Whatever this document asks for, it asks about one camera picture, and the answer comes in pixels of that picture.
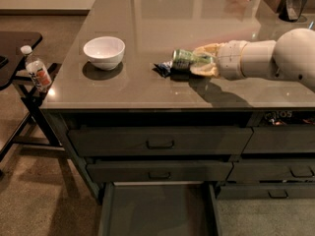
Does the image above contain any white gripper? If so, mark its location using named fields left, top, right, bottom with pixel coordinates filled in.
left=190, top=40, right=248, bottom=81

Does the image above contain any green soda can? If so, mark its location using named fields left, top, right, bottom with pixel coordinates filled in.
left=172, top=49, right=214, bottom=71

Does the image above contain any chip bag in drawer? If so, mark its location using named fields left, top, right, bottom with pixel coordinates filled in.
left=261, top=110, right=315, bottom=126

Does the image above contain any top left drawer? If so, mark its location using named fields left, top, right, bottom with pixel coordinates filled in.
left=68, top=126, right=253, bottom=156

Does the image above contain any top right drawer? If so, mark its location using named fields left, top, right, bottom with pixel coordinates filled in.
left=243, top=125, right=315, bottom=153

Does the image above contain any middle left drawer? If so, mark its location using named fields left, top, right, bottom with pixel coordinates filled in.
left=87, top=160, right=232, bottom=183

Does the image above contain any middle right drawer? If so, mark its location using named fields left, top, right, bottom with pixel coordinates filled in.
left=227, top=159, right=315, bottom=182

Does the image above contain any bottom right drawer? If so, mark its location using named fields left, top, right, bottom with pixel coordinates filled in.
left=217, top=183, right=315, bottom=200

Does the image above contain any open bottom left drawer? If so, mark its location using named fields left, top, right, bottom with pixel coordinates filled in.
left=97, top=183, right=222, bottom=236

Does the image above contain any blue snack packet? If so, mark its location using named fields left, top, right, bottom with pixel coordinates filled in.
left=154, top=61, right=172, bottom=78

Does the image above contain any dark metal container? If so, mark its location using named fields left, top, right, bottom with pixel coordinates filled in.
left=279, top=0, right=308, bottom=22

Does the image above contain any white bowl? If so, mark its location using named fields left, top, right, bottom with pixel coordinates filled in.
left=83, top=36, right=125, bottom=71

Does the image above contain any clear water bottle orange label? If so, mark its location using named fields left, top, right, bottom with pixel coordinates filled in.
left=21, top=45, right=52, bottom=92

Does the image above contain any black side table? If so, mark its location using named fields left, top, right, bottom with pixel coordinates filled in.
left=0, top=31, right=61, bottom=160

